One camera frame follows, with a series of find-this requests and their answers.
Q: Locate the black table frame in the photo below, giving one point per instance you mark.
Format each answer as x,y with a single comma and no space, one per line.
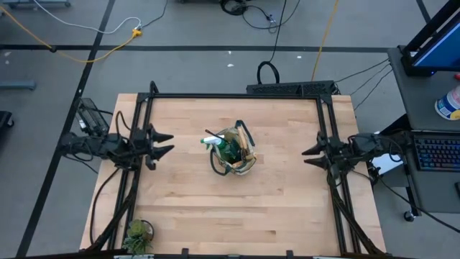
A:
233,96

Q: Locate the green potted succulent plant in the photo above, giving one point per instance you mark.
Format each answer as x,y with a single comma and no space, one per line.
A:
136,234

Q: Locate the black desk caster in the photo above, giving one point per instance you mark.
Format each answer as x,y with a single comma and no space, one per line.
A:
409,216

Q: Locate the beige green canvas gardening bag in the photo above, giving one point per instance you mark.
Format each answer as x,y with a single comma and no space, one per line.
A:
244,169

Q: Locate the grey floor stand foot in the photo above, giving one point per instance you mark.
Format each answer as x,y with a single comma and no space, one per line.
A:
18,85

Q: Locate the white paper sheet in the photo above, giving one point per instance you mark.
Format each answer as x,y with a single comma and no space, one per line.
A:
384,167

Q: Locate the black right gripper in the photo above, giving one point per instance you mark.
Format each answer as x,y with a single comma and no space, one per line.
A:
338,153

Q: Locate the black power supply box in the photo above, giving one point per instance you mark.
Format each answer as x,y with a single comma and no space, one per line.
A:
91,117

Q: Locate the thin black rod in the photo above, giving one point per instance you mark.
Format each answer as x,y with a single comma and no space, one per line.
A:
213,134

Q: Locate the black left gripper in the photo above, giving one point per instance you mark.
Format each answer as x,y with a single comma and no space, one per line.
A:
143,147

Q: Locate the black floor object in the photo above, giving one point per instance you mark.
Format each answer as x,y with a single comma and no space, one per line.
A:
5,118

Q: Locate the green spray bottle white trigger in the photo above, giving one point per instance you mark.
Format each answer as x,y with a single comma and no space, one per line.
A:
213,141

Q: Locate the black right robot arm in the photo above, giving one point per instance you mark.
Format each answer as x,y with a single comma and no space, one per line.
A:
370,145

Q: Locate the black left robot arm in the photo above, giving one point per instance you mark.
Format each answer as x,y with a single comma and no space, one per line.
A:
100,145

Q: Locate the grey side desk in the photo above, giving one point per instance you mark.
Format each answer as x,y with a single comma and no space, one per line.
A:
420,100

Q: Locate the black backlit keyboard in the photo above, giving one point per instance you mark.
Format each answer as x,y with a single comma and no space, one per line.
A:
436,153

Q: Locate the black framed desk monitor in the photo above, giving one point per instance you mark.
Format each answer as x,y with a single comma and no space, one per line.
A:
440,50

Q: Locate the white blue wipes container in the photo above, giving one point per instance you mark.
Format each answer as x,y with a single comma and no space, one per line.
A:
449,106

